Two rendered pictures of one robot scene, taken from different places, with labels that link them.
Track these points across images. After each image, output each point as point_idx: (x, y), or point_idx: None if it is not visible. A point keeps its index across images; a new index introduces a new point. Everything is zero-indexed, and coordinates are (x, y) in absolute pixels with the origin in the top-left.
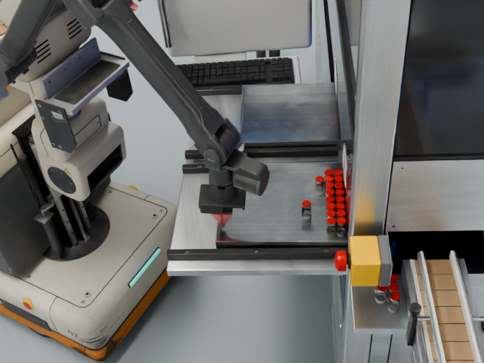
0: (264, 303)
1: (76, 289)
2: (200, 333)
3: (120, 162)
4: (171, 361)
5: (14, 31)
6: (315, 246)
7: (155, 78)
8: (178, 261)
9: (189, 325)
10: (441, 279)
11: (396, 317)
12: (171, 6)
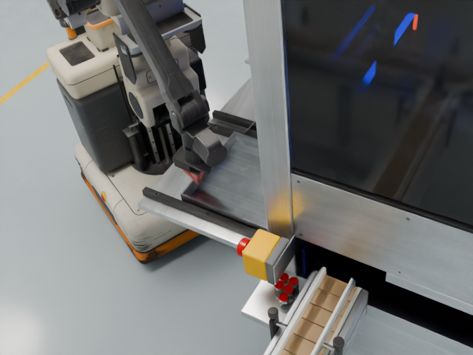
0: None
1: (139, 198)
2: (231, 273)
3: None
4: (196, 286)
5: None
6: (256, 228)
7: (137, 38)
8: (150, 199)
9: (225, 263)
10: (332, 300)
11: (282, 316)
12: None
